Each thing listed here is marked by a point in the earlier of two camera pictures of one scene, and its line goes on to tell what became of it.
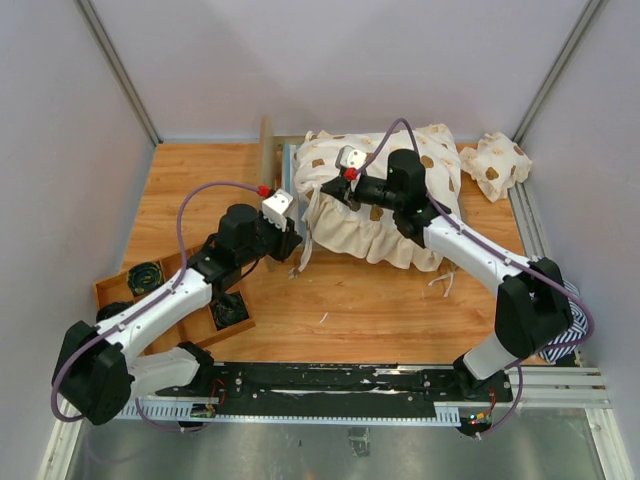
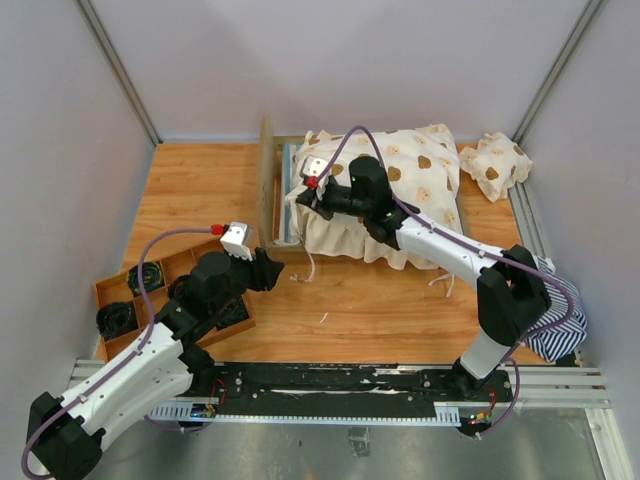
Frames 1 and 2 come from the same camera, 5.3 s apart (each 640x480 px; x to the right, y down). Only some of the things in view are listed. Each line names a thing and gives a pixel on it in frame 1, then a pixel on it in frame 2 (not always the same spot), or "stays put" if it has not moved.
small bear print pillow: x=496 y=164 stays put
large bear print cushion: x=367 y=233 stays put
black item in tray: x=229 y=309 stays put
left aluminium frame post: x=118 y=66 stays put
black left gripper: x=287 y=240 to x=265 y=270
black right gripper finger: x=342 y=190 to x=307 y=198
